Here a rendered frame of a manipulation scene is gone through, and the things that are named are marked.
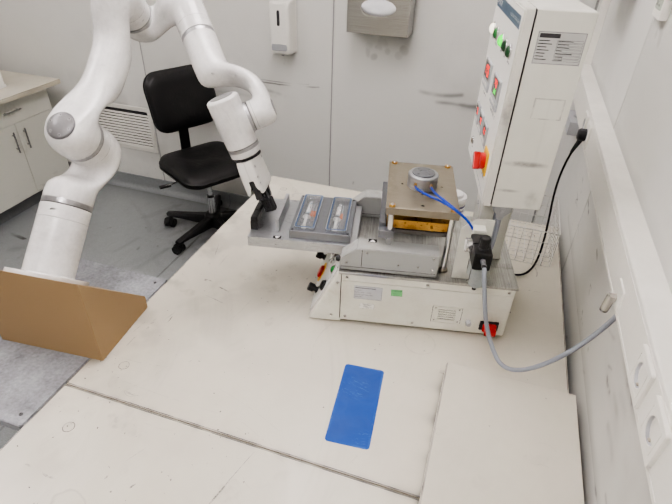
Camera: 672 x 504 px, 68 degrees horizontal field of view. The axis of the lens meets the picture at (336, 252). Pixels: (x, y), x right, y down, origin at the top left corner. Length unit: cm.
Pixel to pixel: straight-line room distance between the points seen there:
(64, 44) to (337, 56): 180
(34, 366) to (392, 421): 89
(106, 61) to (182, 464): 100
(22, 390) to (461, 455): 101
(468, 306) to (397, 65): 166
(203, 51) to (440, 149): 171
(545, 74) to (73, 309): 115
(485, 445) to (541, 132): 66
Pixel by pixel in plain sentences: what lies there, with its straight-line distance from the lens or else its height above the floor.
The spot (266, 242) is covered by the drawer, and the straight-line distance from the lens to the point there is 137.
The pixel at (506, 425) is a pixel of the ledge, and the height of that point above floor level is 79.
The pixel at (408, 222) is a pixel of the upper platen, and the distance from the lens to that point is 129.
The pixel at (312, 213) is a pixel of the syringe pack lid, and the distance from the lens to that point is 140.
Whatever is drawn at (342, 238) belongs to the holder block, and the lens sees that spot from 133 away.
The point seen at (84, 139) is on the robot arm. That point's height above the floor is 122.
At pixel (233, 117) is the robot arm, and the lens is 132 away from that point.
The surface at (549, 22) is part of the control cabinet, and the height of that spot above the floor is 155.
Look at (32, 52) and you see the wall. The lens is 401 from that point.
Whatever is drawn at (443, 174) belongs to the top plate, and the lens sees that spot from 143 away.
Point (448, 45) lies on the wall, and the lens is 269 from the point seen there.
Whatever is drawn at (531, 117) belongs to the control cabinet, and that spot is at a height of 137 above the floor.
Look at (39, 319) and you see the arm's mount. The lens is 144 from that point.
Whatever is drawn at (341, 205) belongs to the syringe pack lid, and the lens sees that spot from 145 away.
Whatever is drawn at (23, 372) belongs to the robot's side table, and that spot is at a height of 75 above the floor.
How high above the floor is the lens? 172
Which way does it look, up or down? 35 degrees down
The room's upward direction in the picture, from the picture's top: 2 degrees clockwise
